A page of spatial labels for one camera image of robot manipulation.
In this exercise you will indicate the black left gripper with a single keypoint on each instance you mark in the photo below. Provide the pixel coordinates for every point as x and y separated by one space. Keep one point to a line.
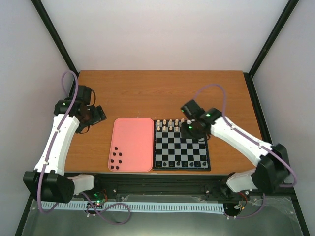
99 115

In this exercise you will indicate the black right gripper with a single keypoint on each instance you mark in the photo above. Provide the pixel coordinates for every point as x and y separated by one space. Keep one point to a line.
184 134

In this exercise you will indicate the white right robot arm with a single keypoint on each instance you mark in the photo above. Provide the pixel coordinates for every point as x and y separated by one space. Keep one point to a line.
271 168

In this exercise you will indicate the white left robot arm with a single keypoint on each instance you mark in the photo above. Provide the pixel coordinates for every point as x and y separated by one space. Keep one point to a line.
47 181

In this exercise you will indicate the black white chess board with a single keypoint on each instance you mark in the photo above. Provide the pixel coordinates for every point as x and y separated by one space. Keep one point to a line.
169 146

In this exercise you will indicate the pink plastic tray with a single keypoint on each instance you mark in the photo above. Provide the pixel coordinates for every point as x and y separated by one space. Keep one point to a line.
134 138

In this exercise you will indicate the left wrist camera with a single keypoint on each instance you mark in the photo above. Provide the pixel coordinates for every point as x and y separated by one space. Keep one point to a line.
86 95

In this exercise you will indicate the black aluminium frame rail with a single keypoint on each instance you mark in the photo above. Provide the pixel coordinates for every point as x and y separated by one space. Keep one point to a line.
210 187

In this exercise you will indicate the light blue cable duct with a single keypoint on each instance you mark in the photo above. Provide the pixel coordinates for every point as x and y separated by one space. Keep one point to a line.
142 207

